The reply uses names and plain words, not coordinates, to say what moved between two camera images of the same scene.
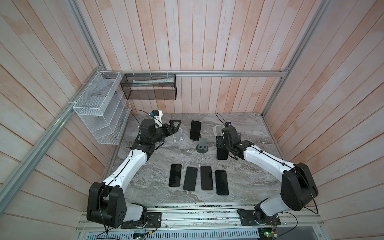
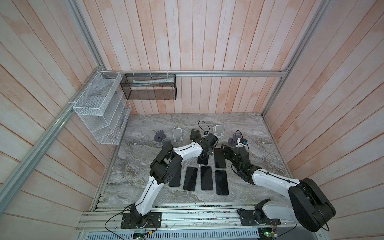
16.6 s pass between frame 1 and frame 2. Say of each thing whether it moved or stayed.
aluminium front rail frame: stayed
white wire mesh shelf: stayed
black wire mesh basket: stayed
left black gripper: moved
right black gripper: moved
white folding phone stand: stayed
